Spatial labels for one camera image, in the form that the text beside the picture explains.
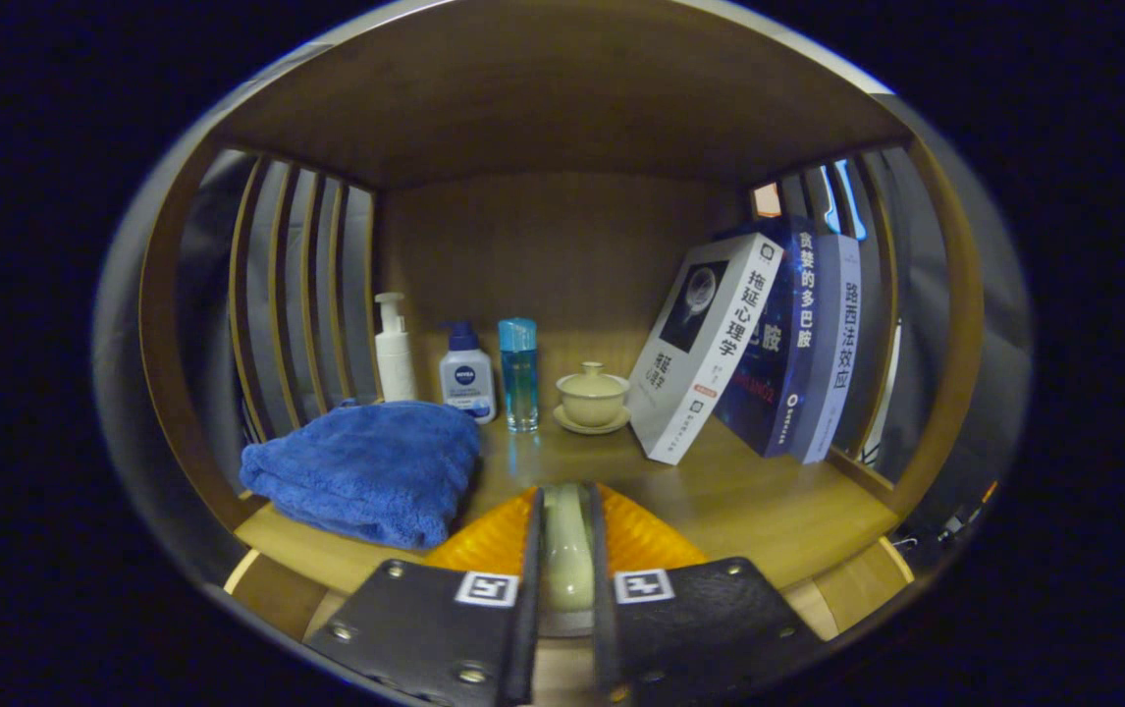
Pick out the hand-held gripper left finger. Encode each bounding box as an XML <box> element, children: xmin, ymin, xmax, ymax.
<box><xmin>305</xmin><ymin>486</ymin><xmax>544</xmax><ymax>707</ymax></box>

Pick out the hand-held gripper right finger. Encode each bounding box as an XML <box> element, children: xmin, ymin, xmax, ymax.
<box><xmin>587</xmin><ymin>481</ymin><xmax>829</xmax><ymax>706</ymax></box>

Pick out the cream handled scrub brush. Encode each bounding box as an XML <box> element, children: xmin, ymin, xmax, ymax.
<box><xmin>540</xmin><ymin>481</ymin><xmax>598</xmax><ymax>615</ymax></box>

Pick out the wooden drawer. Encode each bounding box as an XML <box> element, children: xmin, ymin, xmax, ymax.
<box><xmin>224</xmin><ymin>535</ymin><xmax>917</xmax><ymax>707</ymax></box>

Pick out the wooden countertop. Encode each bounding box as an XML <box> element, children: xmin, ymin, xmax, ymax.
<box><xmin>234</xmin><ymin>412</ymin><xmax>902</xmax><ymax>590</ymax></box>

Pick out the wooden cabinet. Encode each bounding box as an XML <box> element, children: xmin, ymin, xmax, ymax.
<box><xmin>138</xmin><ymin>0</ymin><xmax>986</xmax><ymax>639</ymax></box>

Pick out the blue folded towel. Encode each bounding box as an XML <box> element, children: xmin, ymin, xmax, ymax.
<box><xmin>240</xmin><ymin>400</ymin><xmax>483</xmax><ymax>551</ymax></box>

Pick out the cream lidded teacup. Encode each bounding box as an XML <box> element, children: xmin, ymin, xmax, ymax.
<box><xmin>553</xmin><ymin>361</ymin><xmax>632</xmax><ymax>436</ymax></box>

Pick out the clear blue bottle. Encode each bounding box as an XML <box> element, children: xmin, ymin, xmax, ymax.
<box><xmin>498</xmin><ymin>317</ymin><xmax>540</xmax><ymax>433</ymax></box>

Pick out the white bottle with blue cap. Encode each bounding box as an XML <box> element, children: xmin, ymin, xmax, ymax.
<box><xmin>439</xmin><ymin>321</ymin><xmax>499</xmax><ymax>425</ymax></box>

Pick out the white pump bottle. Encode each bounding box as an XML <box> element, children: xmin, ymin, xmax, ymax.
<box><xmin>373</xmin><ymin>292</ymin><xmax>418</xmax><ymax>404</ymax></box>

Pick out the white book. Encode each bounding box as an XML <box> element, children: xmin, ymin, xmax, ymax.
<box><xmin>627</xmin><ymin>233</ymin><xmax>785</xmax><ymax>465</ymax></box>

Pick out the dark blue book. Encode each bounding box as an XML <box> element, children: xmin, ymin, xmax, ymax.
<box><xmin>715</xmin><ymin>216</ymin><xmax>819</xmax><ymax>459</ymax></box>

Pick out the pale lavender book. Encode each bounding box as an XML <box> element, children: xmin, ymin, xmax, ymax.
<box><xmin>788</xmin><ymin>234</ymin><xmax>863</xmax><ymax>464</ymax></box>

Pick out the black and orange equipment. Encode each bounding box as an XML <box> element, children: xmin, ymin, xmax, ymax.
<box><xmin>901</xmin><ymin>479</ymin><xmax>1000</xmax><ymax>571</ymax></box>

